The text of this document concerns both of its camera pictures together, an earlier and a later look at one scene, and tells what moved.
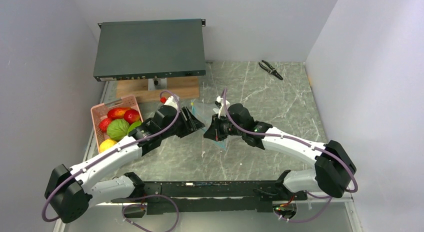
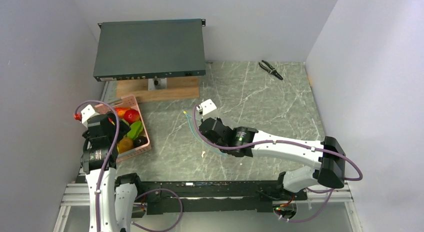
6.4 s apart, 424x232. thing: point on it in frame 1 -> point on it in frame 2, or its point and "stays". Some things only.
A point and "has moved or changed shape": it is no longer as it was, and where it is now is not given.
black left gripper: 191,125 -> 112,117
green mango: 133,125 stays
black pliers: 271,70 stays
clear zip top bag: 204,113 has moved or changed shape
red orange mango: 117,113 stays
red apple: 131,116 stays
